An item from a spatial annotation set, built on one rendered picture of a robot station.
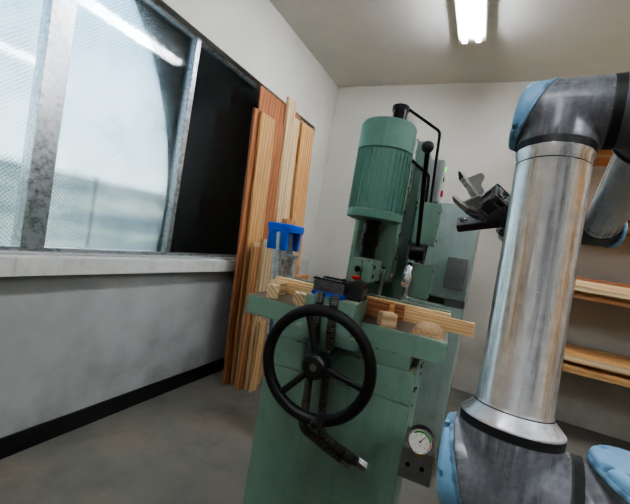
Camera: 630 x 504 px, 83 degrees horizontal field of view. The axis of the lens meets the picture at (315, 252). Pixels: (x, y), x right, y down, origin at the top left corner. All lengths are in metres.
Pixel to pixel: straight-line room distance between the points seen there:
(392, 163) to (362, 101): 2.85
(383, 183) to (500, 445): 0.74
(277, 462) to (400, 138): 1.04
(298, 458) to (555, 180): 0.97
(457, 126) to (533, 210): 3.02
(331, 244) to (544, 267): 3.17
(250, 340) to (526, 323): 2.12
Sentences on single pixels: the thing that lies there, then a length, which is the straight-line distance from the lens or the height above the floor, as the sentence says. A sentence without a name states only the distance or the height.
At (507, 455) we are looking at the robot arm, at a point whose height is 0.85.
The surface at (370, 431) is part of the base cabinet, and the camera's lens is 1.11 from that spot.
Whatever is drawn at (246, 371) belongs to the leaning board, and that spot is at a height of 0.12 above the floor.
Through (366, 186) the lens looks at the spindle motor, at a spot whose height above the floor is 1.29.
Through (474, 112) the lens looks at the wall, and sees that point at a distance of 3.69.
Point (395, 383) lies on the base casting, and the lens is 1.05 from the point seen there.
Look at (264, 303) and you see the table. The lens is 1.13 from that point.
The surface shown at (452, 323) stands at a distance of 1.16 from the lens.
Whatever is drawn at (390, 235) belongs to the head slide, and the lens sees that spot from 1.25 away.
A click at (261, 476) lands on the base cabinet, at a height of 0.36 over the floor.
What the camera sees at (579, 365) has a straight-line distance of 3.16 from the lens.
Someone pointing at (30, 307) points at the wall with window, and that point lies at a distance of 1.91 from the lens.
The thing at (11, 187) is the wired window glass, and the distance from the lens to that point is 1.87.
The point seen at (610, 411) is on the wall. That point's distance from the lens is 3.71.
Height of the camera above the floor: 1.11
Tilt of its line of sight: 2 degrees down
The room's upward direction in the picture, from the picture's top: 10 degrees clockwise
